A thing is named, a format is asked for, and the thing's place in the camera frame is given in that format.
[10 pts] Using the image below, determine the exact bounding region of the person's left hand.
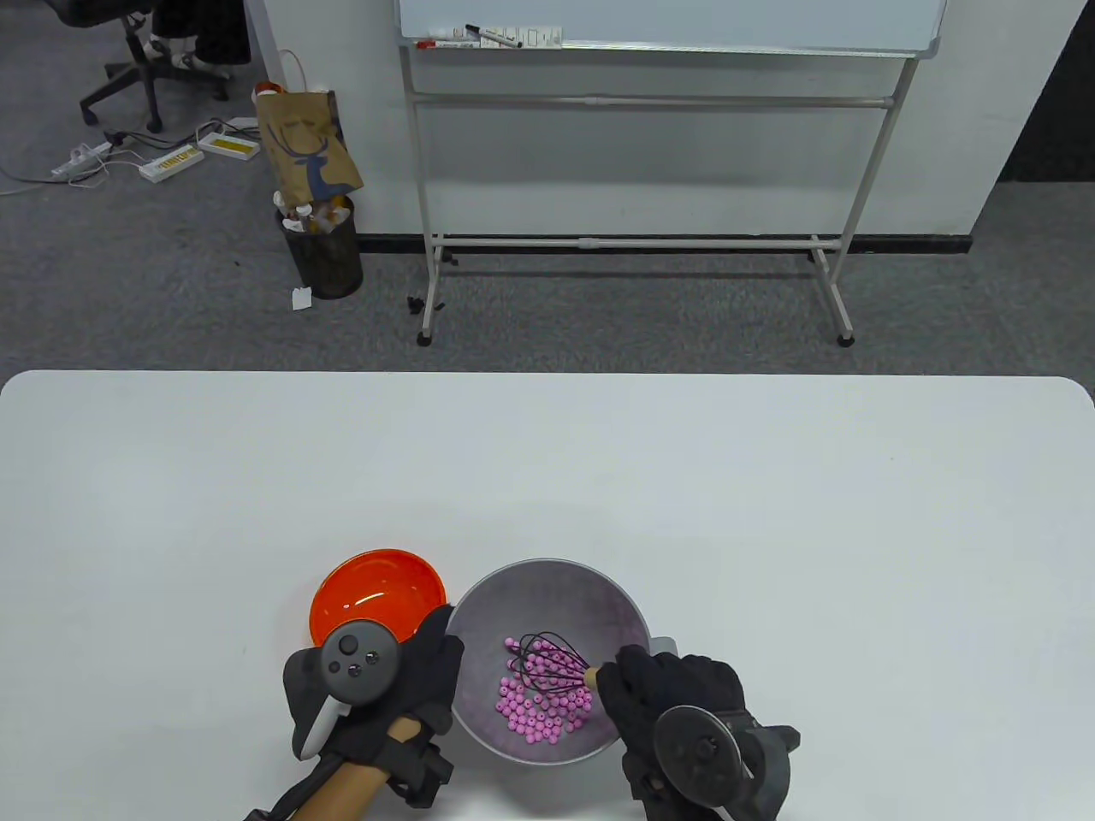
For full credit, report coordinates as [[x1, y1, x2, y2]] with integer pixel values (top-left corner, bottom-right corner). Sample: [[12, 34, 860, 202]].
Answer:
[[329, 605, 465, 809]]

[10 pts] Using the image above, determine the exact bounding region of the person's right hand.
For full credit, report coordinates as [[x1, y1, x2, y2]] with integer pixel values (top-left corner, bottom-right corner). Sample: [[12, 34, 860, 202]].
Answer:
[[596, 644, 749, 821]]

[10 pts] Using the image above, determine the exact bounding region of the black whisk with wooden handle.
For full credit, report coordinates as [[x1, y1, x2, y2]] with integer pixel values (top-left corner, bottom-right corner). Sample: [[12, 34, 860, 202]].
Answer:
[[507, 633, 606, 695]]

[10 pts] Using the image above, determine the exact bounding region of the orange bowl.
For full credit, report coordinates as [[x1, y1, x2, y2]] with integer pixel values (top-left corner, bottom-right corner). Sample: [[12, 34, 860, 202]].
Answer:
[[310, 549, 449, 649]]

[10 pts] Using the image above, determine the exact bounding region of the pile of pink plastic beads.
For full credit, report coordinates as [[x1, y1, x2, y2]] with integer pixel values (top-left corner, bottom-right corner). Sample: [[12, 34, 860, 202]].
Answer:
[[496, 637, 594, 743]]

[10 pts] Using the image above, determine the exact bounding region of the grey salad bowl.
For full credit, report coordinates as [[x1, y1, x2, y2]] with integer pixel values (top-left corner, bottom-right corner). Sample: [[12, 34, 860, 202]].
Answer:
[[445, 558, 682, 767]]

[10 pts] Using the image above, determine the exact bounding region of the grey left hand controller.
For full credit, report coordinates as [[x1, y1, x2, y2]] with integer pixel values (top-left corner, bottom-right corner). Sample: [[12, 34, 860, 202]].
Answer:
[[284, 620, 403, 762]]

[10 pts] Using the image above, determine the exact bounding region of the grey hand controller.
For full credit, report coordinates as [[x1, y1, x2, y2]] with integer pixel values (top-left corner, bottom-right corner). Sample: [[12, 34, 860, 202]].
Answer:
[[654, 706, 802, 821], [284, 620, 403, 762]]

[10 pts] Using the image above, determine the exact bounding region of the grey right hand controller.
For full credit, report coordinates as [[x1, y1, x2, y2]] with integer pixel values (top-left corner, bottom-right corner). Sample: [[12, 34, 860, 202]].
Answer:
[[654, 706, 802, 821]]

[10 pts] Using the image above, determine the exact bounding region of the black mesh waste bin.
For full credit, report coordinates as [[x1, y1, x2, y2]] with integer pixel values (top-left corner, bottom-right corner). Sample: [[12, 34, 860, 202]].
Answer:
[[275, 195, 365, 300]]

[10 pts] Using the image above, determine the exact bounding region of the pile of discarded bottles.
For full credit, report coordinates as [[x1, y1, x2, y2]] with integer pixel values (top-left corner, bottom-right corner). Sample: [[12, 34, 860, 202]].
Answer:
[[274, 192, 353, 236]]

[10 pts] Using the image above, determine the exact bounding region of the brown paper bag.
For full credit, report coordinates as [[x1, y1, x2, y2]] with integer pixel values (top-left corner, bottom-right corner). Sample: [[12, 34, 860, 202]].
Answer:
[[255, 49, 365, 203]]

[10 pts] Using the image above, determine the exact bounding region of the white box with yellow label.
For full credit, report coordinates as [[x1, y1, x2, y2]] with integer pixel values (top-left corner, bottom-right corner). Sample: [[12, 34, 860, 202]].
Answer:
[[198, 127, 262, 162], [139, 145, 205, 184]]

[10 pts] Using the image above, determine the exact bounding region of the white power strip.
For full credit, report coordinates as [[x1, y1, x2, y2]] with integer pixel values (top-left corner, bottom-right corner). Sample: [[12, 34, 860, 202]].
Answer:
[[51, 143, 113, 180]]

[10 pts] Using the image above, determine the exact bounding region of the whiteboard on metal stand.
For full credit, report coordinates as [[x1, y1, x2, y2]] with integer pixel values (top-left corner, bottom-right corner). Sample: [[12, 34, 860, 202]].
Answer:
[[395, 0, 949, 347]]

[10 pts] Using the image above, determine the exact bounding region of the black office chair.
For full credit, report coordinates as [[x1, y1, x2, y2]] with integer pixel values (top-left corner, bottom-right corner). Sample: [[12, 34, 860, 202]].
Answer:
[[43, 0, 232, 134]]

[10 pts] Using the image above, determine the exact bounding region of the black door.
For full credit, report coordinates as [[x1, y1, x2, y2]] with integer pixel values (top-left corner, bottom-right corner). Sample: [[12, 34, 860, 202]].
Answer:
[[997, 0, 1095, 185]]

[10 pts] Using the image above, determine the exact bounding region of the black controller cable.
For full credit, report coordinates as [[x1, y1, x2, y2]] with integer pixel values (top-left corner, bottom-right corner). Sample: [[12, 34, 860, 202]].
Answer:
[[244, 757, 343, 821]]

